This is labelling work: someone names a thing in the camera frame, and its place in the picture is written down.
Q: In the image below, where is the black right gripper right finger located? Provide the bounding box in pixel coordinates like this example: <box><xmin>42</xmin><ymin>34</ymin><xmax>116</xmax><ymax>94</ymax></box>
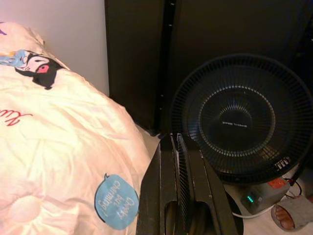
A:
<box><xmin>176</xmin><ymin>133</ymin><xmax>240</xmax><ymax>235</ymax></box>

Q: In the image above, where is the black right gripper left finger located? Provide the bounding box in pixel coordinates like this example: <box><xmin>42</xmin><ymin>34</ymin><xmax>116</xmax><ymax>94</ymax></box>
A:
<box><xmin>138</xmin><ymin>133</ymin><xmax>182</xmax><ymax>235</ymax></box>

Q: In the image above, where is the grey power station orange label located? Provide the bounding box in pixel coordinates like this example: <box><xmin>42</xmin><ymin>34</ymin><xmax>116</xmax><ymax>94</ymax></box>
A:
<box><xmin>241</xmin><ymin>178</ymin><xmax>291</xmax><ymax>216</ymax></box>

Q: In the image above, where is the black floor fan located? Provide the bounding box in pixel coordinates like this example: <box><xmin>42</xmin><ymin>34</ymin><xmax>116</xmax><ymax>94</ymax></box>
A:
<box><xmin>170</xmin><ymin>55</ymin><xmax>313</xmax><ymax>221</ymax></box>

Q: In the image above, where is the grey slipper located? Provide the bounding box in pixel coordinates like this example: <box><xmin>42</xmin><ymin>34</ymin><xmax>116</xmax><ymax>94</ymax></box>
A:
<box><xmin>271</xmin><ymin>195</ymin><xmax>313</xmax><ymax>231</ymax></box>

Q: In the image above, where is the cream cartoon print blanket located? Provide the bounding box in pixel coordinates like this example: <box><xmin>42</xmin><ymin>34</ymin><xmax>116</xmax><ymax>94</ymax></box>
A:
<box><xmin>0</xmin><ymin>22</ymin><xmax>154</xmax><ymax>235</ymax></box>

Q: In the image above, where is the black wardrobe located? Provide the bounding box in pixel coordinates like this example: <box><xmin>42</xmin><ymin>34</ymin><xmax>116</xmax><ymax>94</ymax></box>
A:
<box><xmin>105</xmin><ymin>0</ymin><xmax>313</xmax><ymax>138</ymax></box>

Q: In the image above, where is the white power cable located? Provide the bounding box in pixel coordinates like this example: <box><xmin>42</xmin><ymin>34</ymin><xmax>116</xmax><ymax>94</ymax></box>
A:
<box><xmin>232</xmin><ymin>207</ymin><xmax>273</xmax><ymax>219</ymax></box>

